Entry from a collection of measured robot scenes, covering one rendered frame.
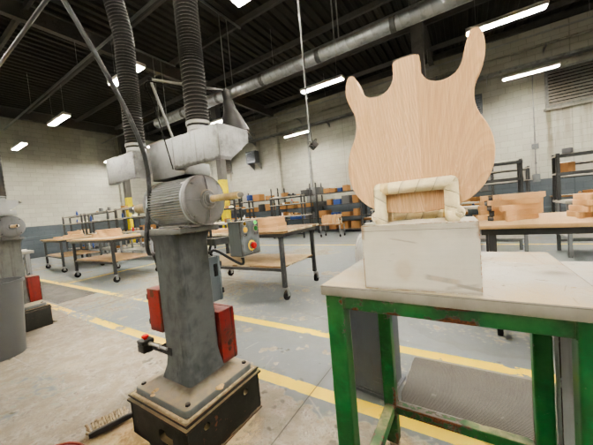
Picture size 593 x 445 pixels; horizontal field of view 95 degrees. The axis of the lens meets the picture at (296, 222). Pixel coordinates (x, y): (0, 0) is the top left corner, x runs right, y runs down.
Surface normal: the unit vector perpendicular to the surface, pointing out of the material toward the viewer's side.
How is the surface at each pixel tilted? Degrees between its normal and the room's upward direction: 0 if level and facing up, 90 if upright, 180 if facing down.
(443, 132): 90
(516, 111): 90
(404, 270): 90
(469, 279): 90
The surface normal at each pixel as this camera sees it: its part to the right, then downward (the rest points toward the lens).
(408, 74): -0.49, 0.09
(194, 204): 0.77, 0.00
